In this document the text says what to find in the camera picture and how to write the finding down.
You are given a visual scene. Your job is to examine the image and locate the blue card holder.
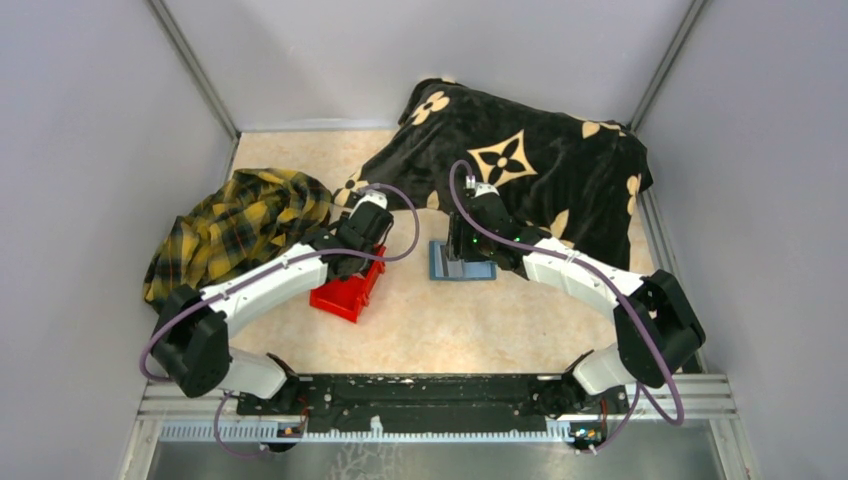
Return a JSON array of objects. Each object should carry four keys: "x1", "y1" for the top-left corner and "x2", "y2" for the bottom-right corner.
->
[{"x1": 428, "y1": 240, "x2": 497, "y2": 282}]

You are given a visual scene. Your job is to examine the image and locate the red plastic bin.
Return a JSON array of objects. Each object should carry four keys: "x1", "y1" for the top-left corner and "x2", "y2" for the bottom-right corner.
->
[{"x1": 309, "y1": 261, "x2": 385, "y2": 324}]

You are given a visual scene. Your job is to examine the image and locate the silver magnetic stripe card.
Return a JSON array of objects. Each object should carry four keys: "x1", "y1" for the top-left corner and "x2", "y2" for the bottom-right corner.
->
[{"x1": 442, "y1": 260, "x2": 465, "y2": 278}]

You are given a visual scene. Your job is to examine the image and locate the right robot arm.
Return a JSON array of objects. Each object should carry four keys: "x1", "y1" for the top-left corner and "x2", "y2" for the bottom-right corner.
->
[{"x1": 448, "y1": 192, "x2": 706, "y2": 414}]

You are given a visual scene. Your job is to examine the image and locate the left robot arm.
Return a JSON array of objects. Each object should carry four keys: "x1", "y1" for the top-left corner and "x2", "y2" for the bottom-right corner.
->
[{"x1": 147, "y1": 191, "x2": 393, "y2": 414}]

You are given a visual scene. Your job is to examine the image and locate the black floral blanket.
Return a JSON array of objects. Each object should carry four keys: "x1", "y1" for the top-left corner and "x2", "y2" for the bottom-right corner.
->
[{"x1": 332, "y1": 78, "x2": 653, "y2": 269}]

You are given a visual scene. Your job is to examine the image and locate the yellow plaid shirt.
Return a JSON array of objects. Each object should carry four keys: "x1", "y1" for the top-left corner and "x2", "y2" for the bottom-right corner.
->
[{"x1": 142, "y1": 168, "x2": 332, "y2": 312}]

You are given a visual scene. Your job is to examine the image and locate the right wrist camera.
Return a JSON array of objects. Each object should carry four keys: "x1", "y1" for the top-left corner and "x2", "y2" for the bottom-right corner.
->
[{"x1": 463, "y1": 175, "x2": 499, "y2": 199}]

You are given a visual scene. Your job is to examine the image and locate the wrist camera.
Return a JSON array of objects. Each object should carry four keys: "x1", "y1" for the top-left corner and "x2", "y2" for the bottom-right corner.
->
[
  {"x1": 463, "y1": 175, "x2": 499, "y2": 199},
  {"x1": 354, "y1": 189, "x2": 388, "y2": 210}
]

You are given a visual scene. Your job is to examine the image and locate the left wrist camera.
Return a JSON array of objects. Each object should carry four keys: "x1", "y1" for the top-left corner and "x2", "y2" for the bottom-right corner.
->
[{"x1": 354, "y1": 189, "x2": 388, "y2": 210}]

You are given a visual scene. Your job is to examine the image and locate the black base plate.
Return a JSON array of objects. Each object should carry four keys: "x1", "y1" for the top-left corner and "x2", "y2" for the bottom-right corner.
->
[{"x1": 237, "y1": 374, "x2": 629, "y2": 434}]

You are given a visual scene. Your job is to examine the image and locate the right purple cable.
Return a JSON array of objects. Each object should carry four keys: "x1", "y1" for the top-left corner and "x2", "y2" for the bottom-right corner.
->
[{"x1": 449, "y1": 158, "x2": 686, "y2": 455}]

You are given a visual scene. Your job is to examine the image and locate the aluminium front rail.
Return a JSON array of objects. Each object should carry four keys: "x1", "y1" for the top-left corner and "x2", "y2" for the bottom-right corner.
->
[{"x1": 138, "y1": 374, "x2": 738, "y2": 445}]

